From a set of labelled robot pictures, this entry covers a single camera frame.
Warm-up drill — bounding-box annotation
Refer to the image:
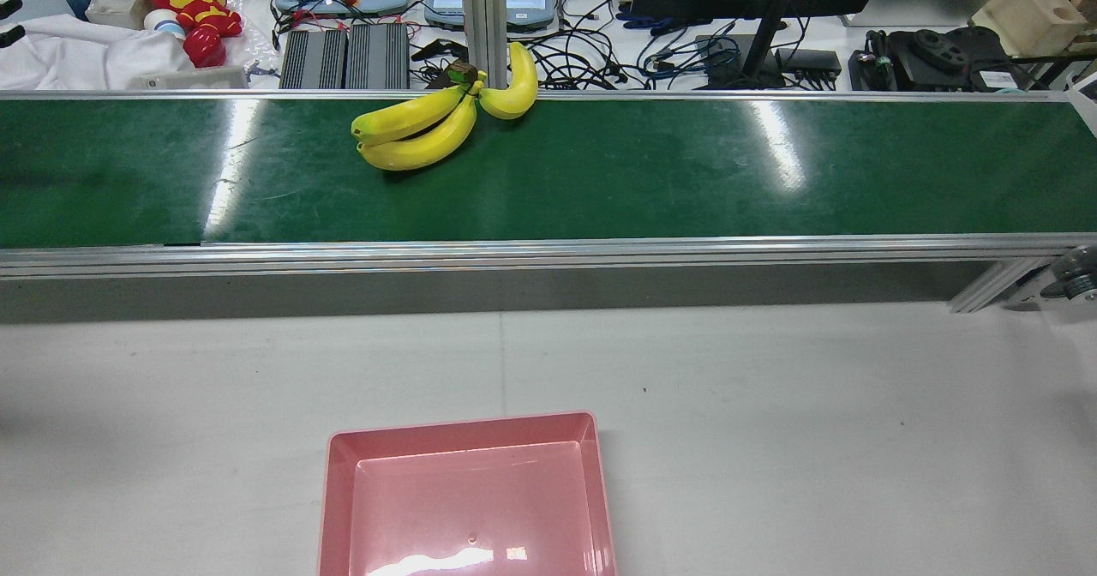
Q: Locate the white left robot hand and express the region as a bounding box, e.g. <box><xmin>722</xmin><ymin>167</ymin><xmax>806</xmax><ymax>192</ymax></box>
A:
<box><xmin>0</xmin><ymin>0</ymin><xmax>27</xmax><ymax>48</ymax></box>

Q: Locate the yellow banana bunch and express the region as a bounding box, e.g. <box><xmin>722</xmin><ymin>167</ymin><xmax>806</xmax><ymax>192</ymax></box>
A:
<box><xmin>351</xmin><ymin>42</ymin><xmax>540</xmax><ymax>171</ymax></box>

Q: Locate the pink plastic basket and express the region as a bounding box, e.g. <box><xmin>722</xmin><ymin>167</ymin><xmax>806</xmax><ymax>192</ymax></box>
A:
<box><xmin>317</xmin><ymin>411</ymin><xmax>618</xmax><ymax>576</ymax></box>

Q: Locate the white cloth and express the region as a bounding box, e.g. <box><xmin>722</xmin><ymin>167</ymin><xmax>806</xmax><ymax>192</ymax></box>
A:
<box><xmin>0</xmin><ymin>13</ymin><xmax>194</xmax><ymax>90</ymax></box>

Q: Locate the white round cup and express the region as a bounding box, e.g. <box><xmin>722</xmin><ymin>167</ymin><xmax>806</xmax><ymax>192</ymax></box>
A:
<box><xmin>143</xmin><ymin>9</ymin><xmax>185</xmax><ymax>41</ymax></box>

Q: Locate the red yellow plush toy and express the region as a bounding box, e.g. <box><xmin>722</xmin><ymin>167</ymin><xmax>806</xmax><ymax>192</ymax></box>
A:
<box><xmin>147</xmin><ymin>0</ymin><xmax>243</xmax><ymax>69</ymax></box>

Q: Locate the silver flat box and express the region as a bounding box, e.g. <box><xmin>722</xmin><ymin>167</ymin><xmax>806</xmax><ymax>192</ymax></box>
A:
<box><xmin>133</xmin><ymin>64</ymin><xmax>249</xmax><ymax>90</ymax></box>

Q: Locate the black ribbed box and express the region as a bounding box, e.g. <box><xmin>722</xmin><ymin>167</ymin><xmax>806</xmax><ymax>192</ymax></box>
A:
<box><xmin>345</xmin><ymin>23</ymin><xmax>411</xmax><ymax>90</ymax></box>
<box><xmin>279</xmin><ymin>27</ymin><xmax>348</xmax><ymax>90</ymax></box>

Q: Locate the green conveyor belt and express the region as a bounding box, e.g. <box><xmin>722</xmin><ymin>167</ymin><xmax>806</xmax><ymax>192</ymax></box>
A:
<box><xmin>0</xmin><ymin>89</ymin><xmax>1097</xmax><ymax>313</ymax></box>

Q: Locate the black adapter box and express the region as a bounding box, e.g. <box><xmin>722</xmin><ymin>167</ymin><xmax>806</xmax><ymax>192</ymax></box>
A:
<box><xmin>776</xmin><ymin>47</ymin><xmax>842</xmax><ymax>80</ymax></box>

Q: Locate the black machine part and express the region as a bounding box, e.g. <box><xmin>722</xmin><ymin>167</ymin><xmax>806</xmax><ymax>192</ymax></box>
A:
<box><xmin>848</xmin><ymin>26</ymin><xmax>1034</xmax><ymax>93</ymax></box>

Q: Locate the wooden box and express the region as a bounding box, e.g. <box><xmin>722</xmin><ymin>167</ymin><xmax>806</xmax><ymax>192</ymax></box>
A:
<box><xmin>971</xmin><ymin>0</ymin><xmax>1097</xmax><ymax>58</ymax></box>

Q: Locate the grey caster wheel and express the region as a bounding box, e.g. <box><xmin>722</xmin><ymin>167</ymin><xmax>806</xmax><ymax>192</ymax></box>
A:
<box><xmin>1041</xmin><ymin>246</ymin><xmax>1097</xmax><ymax>304</ymax></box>

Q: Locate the aluminium profile post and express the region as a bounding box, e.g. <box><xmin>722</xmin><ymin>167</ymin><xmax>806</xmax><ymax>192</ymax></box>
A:
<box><xmin>461</xmin><ymin>0</ymin><xmax>508</xmax><ymax>90</ymax></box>

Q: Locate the black cable tangle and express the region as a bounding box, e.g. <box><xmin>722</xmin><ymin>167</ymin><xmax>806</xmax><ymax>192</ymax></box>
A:
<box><xmin>506</xmin><ymin>0</ymin><xmax>686</xmax><ymax>90</ymax></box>

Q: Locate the blue cable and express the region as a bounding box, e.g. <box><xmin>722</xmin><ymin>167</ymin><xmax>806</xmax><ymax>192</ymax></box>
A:
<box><xmin>638</xmin><ymin>34</ymin><xmax>740</xmax><ymax>78</ymax></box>

